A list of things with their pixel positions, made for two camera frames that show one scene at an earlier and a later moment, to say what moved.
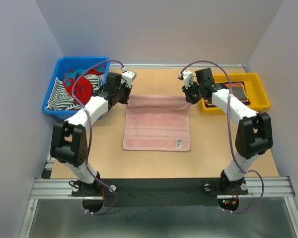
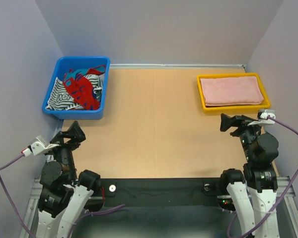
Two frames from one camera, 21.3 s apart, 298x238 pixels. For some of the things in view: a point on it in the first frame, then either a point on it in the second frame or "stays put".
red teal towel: (78, 84) stays put
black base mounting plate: (159, 193) stays put
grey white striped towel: (60, 98) stays put
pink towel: (156, 123) -> (231, 90)
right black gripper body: (193, 92) -> (247, 134)
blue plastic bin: (65, 63) stays put
